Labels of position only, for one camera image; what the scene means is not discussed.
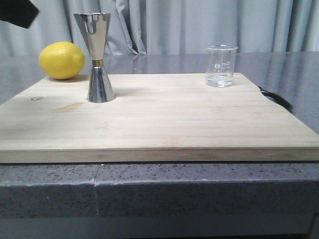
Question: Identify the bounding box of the grey curtain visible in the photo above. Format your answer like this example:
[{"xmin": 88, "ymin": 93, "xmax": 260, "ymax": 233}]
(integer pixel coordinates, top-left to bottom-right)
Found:
[{"xmin": 0, "ymin": 0, "xmax": 319, "ymax": 56}]

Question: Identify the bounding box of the yellow lemon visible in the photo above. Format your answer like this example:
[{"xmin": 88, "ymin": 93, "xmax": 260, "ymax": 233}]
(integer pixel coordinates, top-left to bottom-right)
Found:
[{"xmin": 39, "ymin": 42, "xmax": 85, "ymax": 80}]

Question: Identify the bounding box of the light wooden cutting board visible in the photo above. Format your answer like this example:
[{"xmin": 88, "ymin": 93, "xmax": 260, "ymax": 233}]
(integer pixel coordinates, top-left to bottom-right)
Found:
[{"xmin": 0, "ymin": 73, "xmax": 319, "ymax": 163}]

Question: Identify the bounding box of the small glass beaker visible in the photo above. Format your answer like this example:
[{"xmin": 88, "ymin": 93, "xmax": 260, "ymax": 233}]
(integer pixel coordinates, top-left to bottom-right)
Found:
[{"xmin": 205, "ymin": 44, "xmax": 238, "ymax": 88}]

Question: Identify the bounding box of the steel hourglass jigger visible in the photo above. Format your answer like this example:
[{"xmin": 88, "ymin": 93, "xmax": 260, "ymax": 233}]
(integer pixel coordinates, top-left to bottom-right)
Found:
[{"xmin": 74, "ymin": 13, "xmax": 115, "ymax": 103}]

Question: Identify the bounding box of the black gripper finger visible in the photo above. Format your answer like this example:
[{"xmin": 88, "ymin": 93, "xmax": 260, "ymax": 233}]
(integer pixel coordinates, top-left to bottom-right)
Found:
[{"xmin": 0, "ymin": 0, "xmax": 39, "ymax": 28}]

